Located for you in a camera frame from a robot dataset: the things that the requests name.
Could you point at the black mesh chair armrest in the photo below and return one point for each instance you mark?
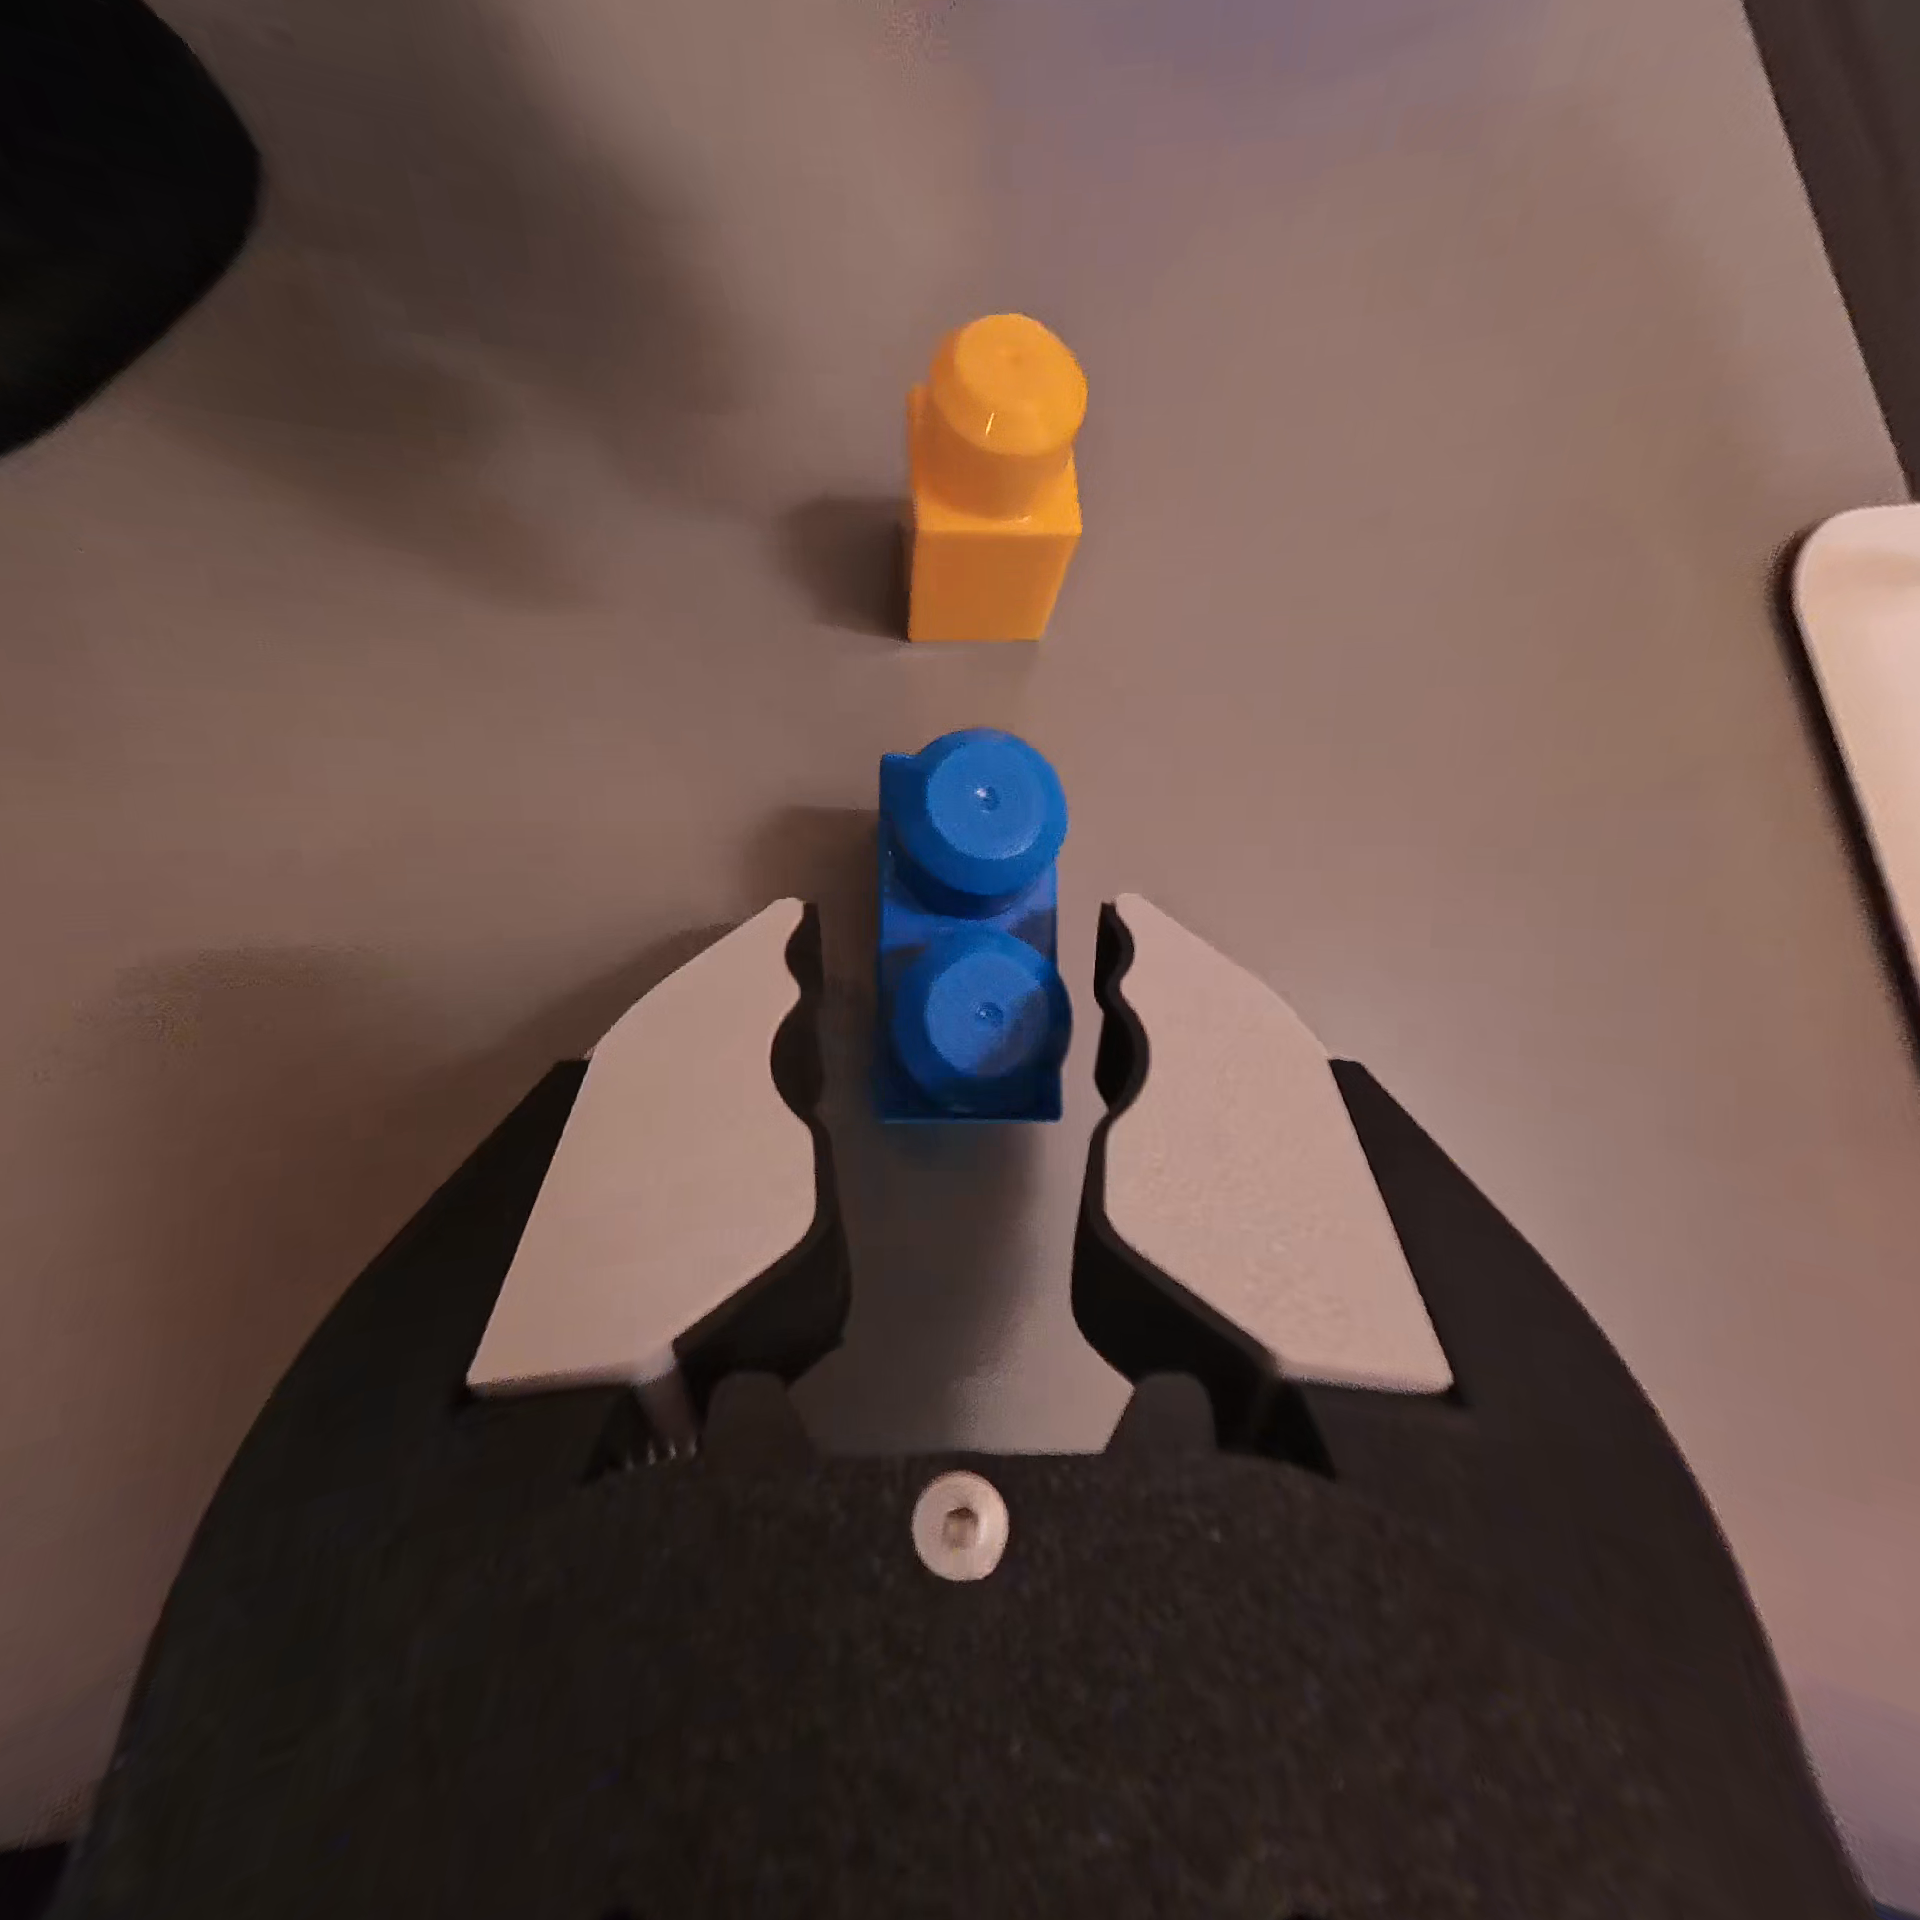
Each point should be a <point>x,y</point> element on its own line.
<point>105,194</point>

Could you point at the blue two-stud block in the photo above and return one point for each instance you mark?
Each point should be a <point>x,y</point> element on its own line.
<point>975,1019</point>

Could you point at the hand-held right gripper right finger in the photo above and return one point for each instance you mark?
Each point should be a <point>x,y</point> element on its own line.
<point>1259,1200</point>

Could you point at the yellow single-stud block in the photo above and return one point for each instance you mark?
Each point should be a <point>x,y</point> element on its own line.
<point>991,569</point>

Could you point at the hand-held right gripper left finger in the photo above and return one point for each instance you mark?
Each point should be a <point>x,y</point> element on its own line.
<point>661,1200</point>

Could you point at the white document stand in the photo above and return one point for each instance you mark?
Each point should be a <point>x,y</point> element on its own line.
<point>1875,675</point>

